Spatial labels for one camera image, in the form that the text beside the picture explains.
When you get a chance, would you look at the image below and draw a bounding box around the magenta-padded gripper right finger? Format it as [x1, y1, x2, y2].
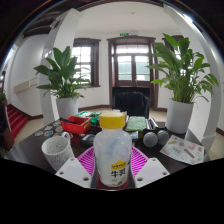
[130, 146, 170, 188]

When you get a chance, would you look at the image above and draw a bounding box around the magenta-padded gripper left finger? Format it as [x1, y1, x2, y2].
[55, 146, 98, 189]

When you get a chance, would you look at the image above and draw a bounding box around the yellow-capped clear plastic bottle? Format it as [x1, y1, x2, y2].
[93, 111, 133, 188]

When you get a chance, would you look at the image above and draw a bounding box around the white speckled mug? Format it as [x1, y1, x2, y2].
[40, 131, 76, 172]

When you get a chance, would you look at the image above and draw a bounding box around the grey-headed microphone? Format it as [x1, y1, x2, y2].
[151, 118, 170, 146]
[142, 118, 159, 148]

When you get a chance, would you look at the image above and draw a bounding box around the small black box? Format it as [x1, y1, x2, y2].
[79, 133, 98, 148]

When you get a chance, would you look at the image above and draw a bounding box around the white printed sticker sheet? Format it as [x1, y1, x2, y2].
[159, 134, 205, 166]

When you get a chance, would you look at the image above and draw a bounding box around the red plastic box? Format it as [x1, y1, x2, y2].
[59, 115, 92, 135]

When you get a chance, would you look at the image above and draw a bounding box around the green cloth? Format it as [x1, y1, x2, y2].
[125, 115, 148, 132]

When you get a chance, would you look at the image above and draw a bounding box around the black chair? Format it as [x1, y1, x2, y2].
[111, 86, 151, 118]

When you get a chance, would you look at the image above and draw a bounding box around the small-leaved plant in white pot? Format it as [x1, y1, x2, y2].
[33, 45, 92, 118]

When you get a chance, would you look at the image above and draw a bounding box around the large plant in white pot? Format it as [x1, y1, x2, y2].
[146, 32, 220, 135]

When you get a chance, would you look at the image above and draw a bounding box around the dark wooden glazed door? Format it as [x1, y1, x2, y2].
[107, 35, 157, 108]

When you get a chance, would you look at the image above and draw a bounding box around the white wall radiator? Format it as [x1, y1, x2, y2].
[12, 77, 38, 94]

